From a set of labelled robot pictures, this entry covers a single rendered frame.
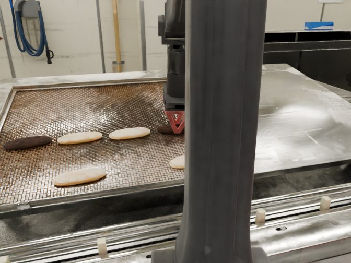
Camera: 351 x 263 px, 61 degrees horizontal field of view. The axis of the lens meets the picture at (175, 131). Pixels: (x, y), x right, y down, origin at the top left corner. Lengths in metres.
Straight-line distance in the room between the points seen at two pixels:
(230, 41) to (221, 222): 0.12
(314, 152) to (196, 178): 0.58
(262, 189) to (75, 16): 3.62
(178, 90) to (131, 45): 3.50
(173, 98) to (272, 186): 0.31
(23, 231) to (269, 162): 0.51
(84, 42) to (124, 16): 0.60
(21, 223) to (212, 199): 0.51
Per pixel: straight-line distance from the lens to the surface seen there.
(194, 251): 0.23
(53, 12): 4.10
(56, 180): 0.61
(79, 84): 0.99
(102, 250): 0.51
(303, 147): 0.77
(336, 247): 0.58
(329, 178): 0.82
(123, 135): 0.71
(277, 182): 0.76
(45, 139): 0.73
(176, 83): 0.66
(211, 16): 0.18
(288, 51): 2.52
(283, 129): 0.83
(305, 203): 0.65
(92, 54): 4.12
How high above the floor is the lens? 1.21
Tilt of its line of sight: 23 degrees down
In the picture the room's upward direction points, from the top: straight up
